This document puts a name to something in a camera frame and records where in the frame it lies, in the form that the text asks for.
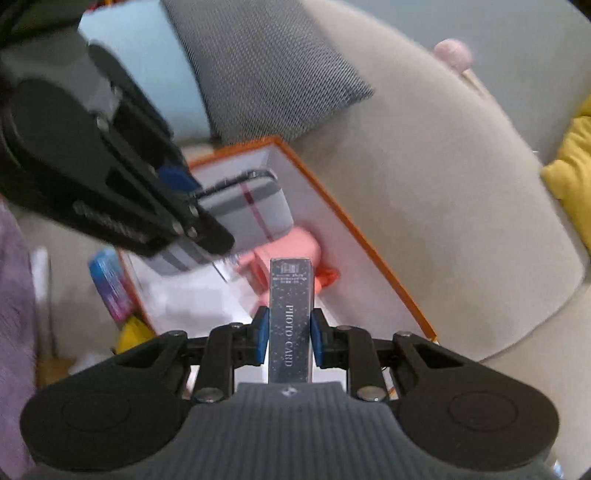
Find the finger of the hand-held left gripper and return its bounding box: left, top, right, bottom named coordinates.
left=88, top=44, right=202, bottom=193
left=50, top=119, right=236, bottom=257

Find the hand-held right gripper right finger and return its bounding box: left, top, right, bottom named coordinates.
left=310, top=307, right=465, bottom=402

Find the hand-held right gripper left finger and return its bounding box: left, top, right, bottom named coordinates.
left=115, top=305, right=271, bottom=403

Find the dark speckled slim box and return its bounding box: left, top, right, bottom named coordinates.
left=268, top=258, right=315, bottom=385

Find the plaid case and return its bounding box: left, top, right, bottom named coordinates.
left=148, top=168, right=294, bottom=278

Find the large pink bottle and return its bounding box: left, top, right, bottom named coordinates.
left=235, top=225, right=324, bottom=296

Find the orange cardboard box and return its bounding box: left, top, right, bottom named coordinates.
left=117, top=135, right=438, bottom=398

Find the yellow small object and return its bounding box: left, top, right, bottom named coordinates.
left=115, top=316, right=157, bottom=354

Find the blue printed packet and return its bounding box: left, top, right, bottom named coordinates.
left=88, top=249, right=136, bottom=324

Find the light blue pillow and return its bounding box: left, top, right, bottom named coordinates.
left=78, top=0, right=213, bottom=144

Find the houndstooth pillow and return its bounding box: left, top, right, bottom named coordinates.
left=161, top=0, right=376, bottom=146

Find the purple fluffy blanket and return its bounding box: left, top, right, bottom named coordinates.
left=0, top=198, right=40, bottom=480

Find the small brown cardboard box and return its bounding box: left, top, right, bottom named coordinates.
left=37, top=355, right=75, bottom=386

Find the beige sofa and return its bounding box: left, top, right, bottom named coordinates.
left=0, top=0, right=591, bottom=480

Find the yellow pillow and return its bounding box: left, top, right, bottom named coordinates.
left=540, top=95, right=591, bottom=259

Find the pink ball stick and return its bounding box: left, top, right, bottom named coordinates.
left=433, top=38, right=490, bottom=93

